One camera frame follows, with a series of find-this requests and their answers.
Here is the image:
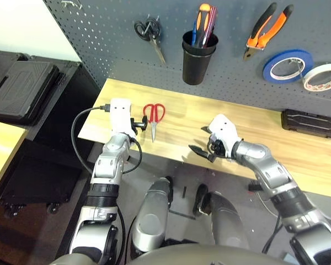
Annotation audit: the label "blue tape roll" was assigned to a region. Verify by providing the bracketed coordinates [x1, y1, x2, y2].
[263, 49, 315, 85]

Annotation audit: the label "silver double peg hook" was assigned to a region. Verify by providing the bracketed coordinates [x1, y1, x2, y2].
[145, 16, 159, 37]
[61, 0, 84, 9]

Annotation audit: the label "large black equipment case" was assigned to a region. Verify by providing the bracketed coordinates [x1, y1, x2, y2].
[0, 60, 60, 126]

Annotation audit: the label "orange black pliers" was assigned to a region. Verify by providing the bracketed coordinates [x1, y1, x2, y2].
[242, 2, 295, 62]

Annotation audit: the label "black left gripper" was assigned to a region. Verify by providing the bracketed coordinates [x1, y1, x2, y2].
[130, 115, 149, 136]

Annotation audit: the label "grey metal pegboard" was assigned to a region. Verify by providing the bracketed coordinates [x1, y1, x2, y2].
[42, 0, 331, 123]

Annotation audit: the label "small black tool case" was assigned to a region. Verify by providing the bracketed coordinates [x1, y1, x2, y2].
[280, 109, 331, 139]

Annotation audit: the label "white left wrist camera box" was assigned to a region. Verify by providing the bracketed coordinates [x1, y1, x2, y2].
[109, 98, 137, 137]

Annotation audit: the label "white tape roll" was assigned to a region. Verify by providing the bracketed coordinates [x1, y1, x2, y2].
[302, 63, 331, 93]

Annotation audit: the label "yellow wooden side table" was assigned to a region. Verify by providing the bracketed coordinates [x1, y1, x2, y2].
[0, 118, 27, 194]

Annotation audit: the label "silver robot left leg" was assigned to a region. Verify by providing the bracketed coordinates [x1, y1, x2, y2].
[132, 178, 173, 253]

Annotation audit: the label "blue handled screwdriver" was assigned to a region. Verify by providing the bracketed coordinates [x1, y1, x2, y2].
[191, 20, 198, 46]

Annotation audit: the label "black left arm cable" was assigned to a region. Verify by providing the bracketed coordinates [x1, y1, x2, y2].
[71, 104, 145, 175]

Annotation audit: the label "long metal peg hook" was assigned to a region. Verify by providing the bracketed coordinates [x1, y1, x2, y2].
[289, 57, 306, 81]

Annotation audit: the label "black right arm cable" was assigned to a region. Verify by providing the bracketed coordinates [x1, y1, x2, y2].
[260, 215, 284, 255]

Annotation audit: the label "black handled scissors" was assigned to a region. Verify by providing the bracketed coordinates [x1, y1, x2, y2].
[134, 18, 167, 66]

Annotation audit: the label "grey robot torso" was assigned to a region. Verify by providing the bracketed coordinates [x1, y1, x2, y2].
[49, 242, 293, 265]

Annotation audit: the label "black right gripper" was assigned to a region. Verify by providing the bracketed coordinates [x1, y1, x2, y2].
[188, 126, 233, 163]

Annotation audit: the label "silver robot leg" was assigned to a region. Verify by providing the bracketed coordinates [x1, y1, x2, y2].
[132, 178, 173, 253]
[206, 192, 250, 250]

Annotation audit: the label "black plastic cup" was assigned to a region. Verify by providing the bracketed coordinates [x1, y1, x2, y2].
[181, 30, 220, 86]

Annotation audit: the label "red handled scissors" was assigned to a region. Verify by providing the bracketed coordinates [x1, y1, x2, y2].
[142, 103, 167, 144]

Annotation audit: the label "orange black screwdriver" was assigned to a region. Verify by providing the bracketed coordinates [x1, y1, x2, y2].
[195, 3, 212, 48]

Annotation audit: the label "white floor cable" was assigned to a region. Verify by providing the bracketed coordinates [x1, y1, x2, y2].
[258, 190, 280, 219]

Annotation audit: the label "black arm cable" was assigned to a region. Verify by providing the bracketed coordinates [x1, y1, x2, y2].
[71, 104, 145, 175]
[260, 215, 284, 255]

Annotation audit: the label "silver robot right leg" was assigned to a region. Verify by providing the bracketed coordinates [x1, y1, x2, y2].
[206, 192, 250, 250]

